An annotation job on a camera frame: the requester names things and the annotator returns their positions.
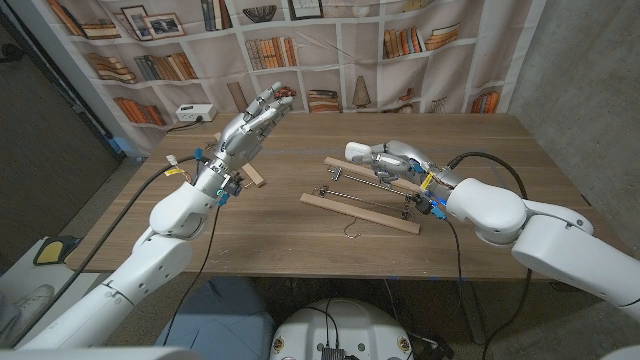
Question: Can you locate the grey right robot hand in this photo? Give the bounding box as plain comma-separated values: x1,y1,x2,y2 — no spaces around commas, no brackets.
351,139,464,214

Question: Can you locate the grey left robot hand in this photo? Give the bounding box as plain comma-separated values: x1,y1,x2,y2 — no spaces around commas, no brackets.
193,81,296,204

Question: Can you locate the white AirPods case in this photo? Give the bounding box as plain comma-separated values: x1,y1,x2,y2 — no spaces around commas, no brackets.
344,141,373,163

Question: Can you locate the wooden clip hanger, blue clip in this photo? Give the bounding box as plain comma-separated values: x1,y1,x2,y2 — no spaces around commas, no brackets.
323,156,430,202

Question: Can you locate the white power strip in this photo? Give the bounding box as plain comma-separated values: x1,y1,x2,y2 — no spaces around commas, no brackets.
175,103,218,124

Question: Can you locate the wooden clip hanger, twisted rod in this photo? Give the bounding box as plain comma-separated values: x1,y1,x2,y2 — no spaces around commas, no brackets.
299,185,422,240

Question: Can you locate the printed bookshelf backdrop cloth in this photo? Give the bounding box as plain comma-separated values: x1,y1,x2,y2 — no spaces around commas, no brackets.
47,0,549,156

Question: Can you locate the grey table leg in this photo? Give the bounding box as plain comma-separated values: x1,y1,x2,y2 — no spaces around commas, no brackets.
457,279,489,345

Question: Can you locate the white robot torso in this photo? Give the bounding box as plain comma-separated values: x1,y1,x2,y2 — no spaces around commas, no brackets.
269,298,415,360

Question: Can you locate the yellow and black pedal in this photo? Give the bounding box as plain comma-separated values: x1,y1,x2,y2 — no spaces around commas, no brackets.
32,235,84,267

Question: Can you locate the white floor platform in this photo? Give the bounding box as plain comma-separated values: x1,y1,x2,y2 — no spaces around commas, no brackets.
0,244,101,351

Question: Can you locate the wooden clip hanger, thin wire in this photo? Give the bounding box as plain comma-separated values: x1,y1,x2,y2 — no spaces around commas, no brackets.
203,131,267,189

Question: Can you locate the black power strip cable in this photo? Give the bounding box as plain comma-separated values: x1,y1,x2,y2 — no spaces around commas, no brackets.
166,116,204,134

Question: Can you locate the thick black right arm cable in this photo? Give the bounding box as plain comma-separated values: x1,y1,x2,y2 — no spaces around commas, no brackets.
447,151,534,360

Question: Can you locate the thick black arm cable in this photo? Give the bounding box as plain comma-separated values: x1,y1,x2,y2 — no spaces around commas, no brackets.
447,151,534,360
9,155,201,349

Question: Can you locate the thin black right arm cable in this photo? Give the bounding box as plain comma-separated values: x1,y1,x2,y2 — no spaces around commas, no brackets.
444,217,474,346

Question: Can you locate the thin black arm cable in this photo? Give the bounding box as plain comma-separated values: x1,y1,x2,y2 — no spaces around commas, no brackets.
444,217,474,346
162,202,224,347

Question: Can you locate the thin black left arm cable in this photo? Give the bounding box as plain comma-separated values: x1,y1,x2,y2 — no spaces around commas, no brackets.
162,202,224,347

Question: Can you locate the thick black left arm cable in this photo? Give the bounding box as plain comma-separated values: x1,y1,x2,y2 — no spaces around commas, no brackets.
9,155,201,349

